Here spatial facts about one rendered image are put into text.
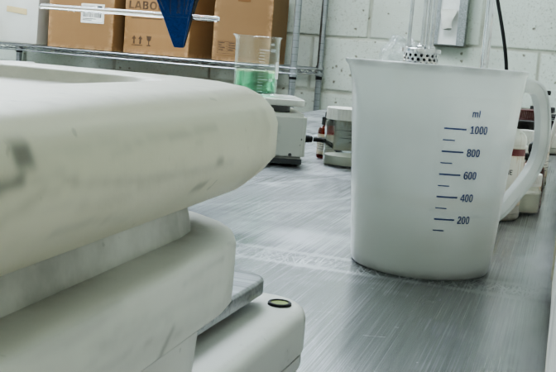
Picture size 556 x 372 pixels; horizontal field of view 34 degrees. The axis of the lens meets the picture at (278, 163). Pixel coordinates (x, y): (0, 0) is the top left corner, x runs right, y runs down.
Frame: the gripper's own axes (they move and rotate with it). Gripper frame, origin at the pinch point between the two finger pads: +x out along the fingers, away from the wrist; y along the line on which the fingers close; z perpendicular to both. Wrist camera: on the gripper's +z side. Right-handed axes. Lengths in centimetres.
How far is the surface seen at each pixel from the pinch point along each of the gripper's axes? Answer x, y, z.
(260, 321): 14, -61, 15
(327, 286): 17.7, -40.5, 18.1
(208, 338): 14, -64, 14
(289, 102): 9.9, 20.6, 11.2
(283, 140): 14.9, 19.9, 10.7
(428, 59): 4, 61, 32
